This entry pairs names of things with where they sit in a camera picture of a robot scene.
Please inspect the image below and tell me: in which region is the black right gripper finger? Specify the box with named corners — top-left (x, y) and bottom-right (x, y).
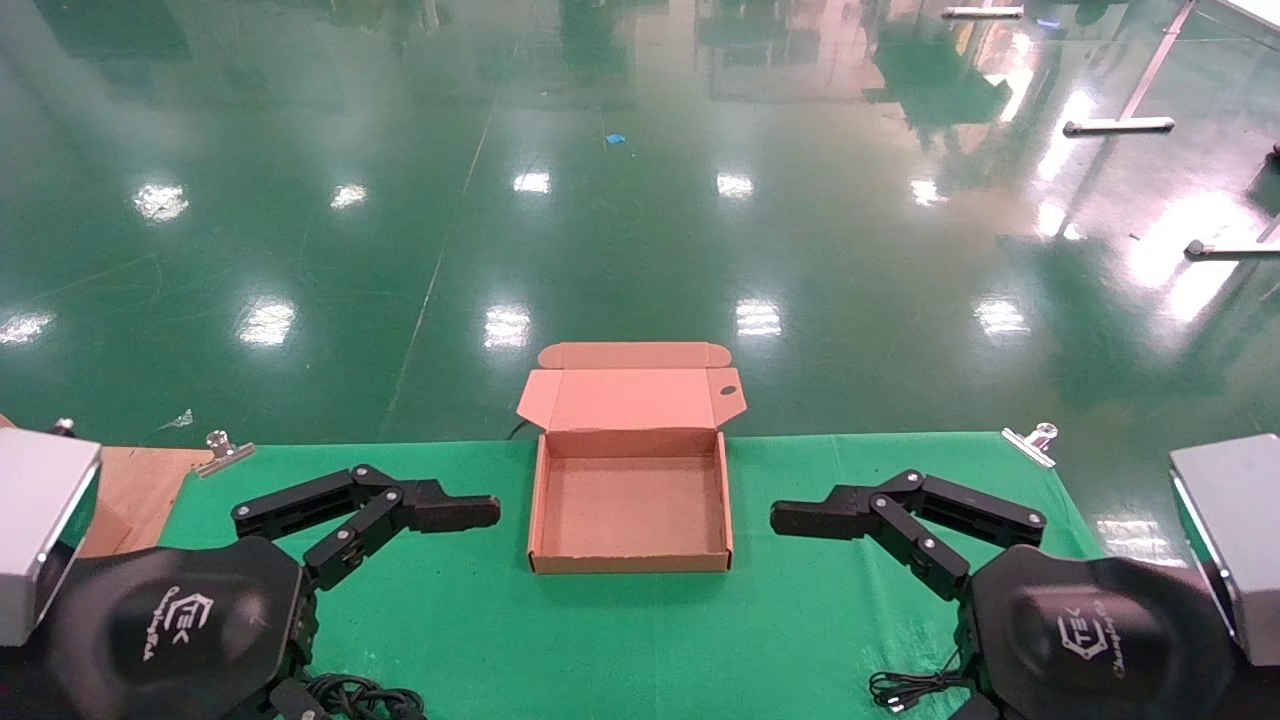
top-left (771, 496), bottom-right (972, 602)
top-left (770, 470), bottom-right (1048, 549)

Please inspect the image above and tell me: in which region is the white metal table leg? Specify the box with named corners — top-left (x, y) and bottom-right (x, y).
top-left (1062, 0), bottom-right (1198, 137)
top-left (1184, 213), bottom-right (1280, 261)

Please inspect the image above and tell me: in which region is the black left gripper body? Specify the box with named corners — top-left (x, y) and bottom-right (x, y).
top-left (45, 537), bottom-right (321, 720)

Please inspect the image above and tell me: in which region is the silver binder clip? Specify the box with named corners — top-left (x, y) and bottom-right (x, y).
top-left (194, 430), bottom-right (257, 479)
top-left (1001, 422), bottom-right (1060, 470)

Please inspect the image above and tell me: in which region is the open brown cardboard box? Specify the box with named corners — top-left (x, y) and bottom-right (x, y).
top-left (515, 341), bottom-right (748, 576)

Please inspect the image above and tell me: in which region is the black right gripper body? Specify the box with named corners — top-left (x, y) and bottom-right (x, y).
top-left (968, 545), bottom-right (1236, 720)

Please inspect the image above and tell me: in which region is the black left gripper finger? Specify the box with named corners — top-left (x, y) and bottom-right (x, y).
top-left (303, 488), bottom-right (501, 592)
top-left (232, 463), bottom-right (501, 542)

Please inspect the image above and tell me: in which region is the brown cardboard panel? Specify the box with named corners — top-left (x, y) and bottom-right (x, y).
top-left (80, 495), bottom-right (133, 558)

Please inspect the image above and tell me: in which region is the white table panel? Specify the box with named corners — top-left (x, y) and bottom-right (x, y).
top-left (1213, 0), bottom-right (1280, 33)

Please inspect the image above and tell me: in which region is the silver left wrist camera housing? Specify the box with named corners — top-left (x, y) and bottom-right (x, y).
top-left (0, 428), bottom-right (103, 647)

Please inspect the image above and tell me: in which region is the green table cloth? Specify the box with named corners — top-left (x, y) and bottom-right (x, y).
top-left (158, 432), bottom-right (1106, 720)

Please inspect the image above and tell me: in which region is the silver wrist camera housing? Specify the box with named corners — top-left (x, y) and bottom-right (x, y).
top-left (0, 428), bottom-right (103, 647)
top-left (1168, 433), bottom-right (1280, 668)

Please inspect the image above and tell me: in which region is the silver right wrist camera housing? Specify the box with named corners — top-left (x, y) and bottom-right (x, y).
top-left (1168, 433), bottom-right (1280, 668)

